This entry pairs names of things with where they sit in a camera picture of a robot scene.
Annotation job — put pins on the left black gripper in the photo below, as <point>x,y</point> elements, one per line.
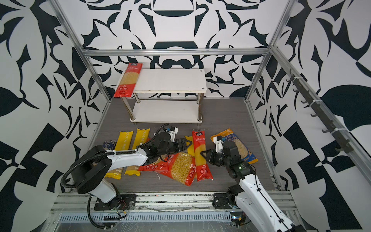
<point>182,144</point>

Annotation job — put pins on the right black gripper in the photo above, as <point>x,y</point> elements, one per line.
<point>211,152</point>

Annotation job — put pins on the red spaghetti package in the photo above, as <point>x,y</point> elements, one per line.
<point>128,81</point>
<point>199,142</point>

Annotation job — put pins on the red fusilli bag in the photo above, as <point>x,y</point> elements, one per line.
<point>181,167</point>
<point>161,166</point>

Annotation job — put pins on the orange blue pasta bag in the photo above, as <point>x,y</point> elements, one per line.
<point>244,152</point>

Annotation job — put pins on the orange blue spaghetti package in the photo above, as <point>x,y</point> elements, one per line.
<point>109,145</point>

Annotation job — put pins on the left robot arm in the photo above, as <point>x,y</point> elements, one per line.
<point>87,174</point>

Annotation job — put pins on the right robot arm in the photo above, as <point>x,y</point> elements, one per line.
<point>249,194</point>

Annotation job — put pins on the small yellow pasta package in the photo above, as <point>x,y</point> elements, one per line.
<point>190,149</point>

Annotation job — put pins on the white two-tier shelf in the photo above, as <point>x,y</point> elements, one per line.
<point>155,81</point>

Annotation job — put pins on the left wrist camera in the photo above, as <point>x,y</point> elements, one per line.
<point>172,132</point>

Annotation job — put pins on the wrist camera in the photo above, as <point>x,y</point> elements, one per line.
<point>218,141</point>
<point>172,132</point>

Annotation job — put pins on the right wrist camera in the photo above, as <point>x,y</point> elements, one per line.
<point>218,141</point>

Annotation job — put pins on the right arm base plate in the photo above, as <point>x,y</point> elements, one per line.
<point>224,201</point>

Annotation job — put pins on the white cable duct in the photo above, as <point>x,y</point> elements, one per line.
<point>165,217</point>

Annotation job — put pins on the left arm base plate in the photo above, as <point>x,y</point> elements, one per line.
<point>122,202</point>

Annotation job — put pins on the wall hook rail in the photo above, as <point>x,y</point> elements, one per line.
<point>322,112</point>

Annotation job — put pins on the aluminium cage frame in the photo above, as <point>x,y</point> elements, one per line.
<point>359,156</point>

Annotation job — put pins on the aluminium front rail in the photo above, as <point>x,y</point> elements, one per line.
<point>150,201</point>

